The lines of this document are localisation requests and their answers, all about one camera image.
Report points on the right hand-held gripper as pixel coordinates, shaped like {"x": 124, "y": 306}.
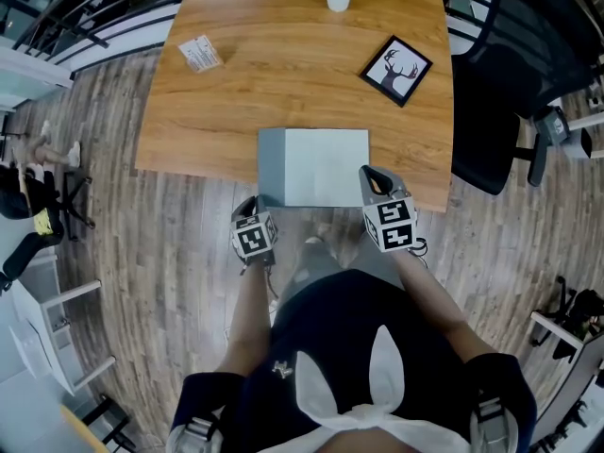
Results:
{"x": 391, "y": 224}

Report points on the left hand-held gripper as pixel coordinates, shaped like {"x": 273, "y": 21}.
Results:
{"x": 255, "y": 239}

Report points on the grey-blue book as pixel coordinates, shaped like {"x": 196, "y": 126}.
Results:
{"x": 325, "y": 168}

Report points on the person's left forearm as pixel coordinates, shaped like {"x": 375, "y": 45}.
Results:
{"x": 247, "y": 319}

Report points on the person's right forearm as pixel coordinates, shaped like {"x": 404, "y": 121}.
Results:
{"x": 434, "y": 305}

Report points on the person's gray trousers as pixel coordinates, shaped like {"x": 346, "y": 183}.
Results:
{"x": 316, "y": 262}

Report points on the black framed deer picture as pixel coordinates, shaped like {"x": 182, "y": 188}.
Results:
{"x": 396, "y": 71}

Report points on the black mesh office chair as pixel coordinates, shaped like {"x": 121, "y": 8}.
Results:
{"x": 486, "y": 125}

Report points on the person's navy shirt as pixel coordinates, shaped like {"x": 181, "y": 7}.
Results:
{"x": 340, "y": 319}

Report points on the white printed card stand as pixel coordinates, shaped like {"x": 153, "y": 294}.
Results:
{"x": 200, "y": 54}

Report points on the silver brooch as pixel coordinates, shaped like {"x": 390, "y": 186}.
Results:
{"x": 282, "y": 370}

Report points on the person's white bow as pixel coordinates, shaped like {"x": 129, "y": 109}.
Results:
{"x": 387, "y": 366}

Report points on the gray box with logo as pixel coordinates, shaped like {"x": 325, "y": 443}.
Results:
{"x": 553, "y": 128}

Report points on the black swivel chair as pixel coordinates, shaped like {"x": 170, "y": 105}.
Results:
{"x": 71, "y": 201}

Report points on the yellow patterned pouch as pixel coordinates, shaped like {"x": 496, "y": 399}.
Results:
{"x": 43, "y": 221}

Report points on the black metal railing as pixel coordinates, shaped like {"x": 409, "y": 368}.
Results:
{"x": 101, "y": 41}

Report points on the white shelf table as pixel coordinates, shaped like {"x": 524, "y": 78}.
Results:
{"x": 52, "y": 328}

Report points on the light gray desk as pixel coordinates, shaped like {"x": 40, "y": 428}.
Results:
{"x": 580, "y": 371}

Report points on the yellow table with black legs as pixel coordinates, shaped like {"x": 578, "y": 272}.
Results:
{"x": 80, "y": 425}

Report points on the white table frame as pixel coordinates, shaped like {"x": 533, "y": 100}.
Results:
{"x": 587, "y": 121}

